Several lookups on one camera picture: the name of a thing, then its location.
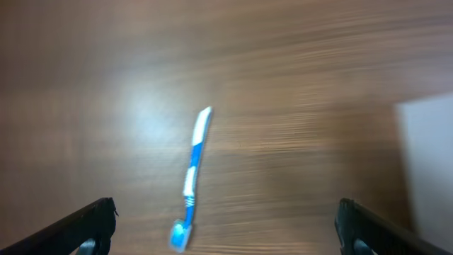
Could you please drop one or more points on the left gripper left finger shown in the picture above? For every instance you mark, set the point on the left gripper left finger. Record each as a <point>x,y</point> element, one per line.
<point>86,231</point>

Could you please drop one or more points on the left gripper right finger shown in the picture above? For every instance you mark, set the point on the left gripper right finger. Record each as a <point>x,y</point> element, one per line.
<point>360,231</point>

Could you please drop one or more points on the blue white toothbrush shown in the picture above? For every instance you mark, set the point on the blue white toothbrush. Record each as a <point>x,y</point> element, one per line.
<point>181,230</point>

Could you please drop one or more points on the white cardboard box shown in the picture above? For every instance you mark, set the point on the white cardboard box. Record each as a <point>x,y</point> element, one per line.
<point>425,129</point>

